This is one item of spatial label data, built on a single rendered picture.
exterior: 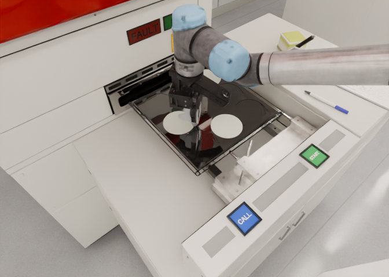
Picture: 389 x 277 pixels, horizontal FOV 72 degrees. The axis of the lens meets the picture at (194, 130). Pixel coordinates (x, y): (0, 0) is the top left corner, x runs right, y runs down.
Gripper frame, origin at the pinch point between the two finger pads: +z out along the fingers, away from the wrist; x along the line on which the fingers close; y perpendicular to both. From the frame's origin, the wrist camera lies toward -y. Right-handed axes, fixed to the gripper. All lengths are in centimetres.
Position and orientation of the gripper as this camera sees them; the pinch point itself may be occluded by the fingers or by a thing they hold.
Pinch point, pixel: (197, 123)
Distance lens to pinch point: 83.5
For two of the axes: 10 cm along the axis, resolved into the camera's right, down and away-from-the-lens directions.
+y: -9.7, -1.9, 1.6
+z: 0.0, 6.4, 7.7
